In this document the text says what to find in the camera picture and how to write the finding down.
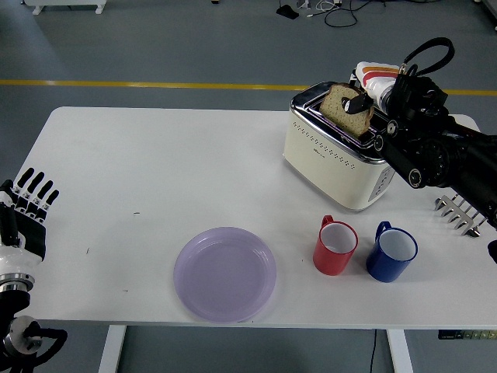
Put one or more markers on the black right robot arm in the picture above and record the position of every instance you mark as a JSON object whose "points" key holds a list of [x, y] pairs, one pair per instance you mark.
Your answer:
{"points": [[435, 155]]}

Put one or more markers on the purple plastic plate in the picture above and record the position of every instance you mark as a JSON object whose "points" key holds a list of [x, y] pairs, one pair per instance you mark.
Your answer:
{"points": [[225, 276]]}

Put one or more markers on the white furniture base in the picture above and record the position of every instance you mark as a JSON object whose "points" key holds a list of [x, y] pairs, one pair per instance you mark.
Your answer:
{"points": [[66, 4]]}

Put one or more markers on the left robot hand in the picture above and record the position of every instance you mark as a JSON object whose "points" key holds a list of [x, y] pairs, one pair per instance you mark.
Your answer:
{"points": [[27, 237]]}

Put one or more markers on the black floor pedal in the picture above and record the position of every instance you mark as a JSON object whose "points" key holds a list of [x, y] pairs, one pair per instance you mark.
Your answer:
{"points": [[287, 11]]}

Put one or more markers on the bread slice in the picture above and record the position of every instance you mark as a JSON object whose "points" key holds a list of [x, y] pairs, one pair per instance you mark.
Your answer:
{"points": [[338, 114]]}

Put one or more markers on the white table leg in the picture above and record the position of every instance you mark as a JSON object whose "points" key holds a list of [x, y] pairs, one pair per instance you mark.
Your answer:
{"points": [[400, 351], [112, 349]]}

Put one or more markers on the metal toast rack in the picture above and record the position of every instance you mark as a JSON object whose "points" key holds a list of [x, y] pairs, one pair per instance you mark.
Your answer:
{"points": [[456, 217]]}

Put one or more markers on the table height control panel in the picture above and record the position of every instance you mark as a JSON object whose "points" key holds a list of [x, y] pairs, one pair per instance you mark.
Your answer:
{"points": [[466, 334]]}

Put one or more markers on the cream and chrome toaster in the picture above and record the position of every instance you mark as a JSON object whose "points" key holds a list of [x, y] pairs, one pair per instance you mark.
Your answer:
{"points": [[322, 171]]}

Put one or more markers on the red mug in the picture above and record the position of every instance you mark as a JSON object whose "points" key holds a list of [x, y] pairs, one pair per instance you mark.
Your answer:
{"points": [[330, 262]]}

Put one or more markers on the blue mug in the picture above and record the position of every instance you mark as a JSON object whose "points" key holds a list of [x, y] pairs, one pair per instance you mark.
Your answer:
{"points": [[382, 268]]}

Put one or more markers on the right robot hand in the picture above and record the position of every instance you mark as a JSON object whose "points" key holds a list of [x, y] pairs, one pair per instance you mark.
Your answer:
{"points": [[378, 79]]}

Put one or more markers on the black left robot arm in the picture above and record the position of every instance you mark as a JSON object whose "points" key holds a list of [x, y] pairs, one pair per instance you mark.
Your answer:
{"points": [[11, 303]]}

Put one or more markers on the yellow floor tape line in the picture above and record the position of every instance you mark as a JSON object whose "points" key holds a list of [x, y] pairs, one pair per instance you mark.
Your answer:
{"points": [[155, 85]]}

